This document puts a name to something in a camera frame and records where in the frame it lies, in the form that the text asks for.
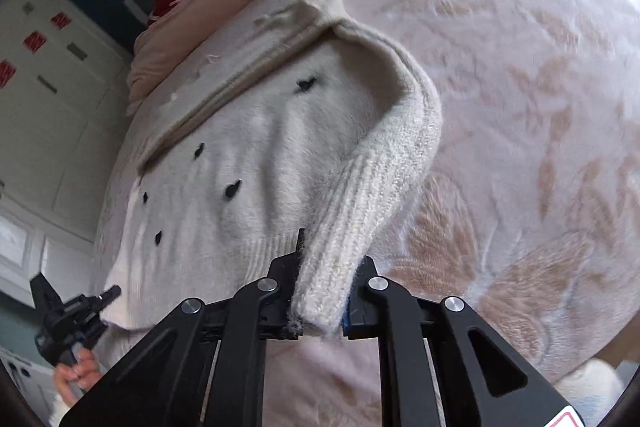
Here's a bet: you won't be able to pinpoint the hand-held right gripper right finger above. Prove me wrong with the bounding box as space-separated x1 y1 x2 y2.
343 256 586 427

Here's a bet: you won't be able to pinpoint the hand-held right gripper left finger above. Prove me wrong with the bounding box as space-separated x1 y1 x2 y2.
59 228 307 427

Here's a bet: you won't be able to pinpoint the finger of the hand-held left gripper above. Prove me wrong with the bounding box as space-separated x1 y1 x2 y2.
29 272 63 325
89 285 122 314

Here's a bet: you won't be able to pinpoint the white knit sweater black dots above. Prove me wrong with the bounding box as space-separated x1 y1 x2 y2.
102 0 444 339

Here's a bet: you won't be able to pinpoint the person's left hand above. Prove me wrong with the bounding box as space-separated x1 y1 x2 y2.
53 348 103 407

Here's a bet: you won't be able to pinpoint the white cabinet with red stickers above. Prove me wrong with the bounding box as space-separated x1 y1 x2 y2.
0 0 133 308

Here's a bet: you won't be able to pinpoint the pink floral blanket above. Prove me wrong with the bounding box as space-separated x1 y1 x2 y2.
92 0 640 427

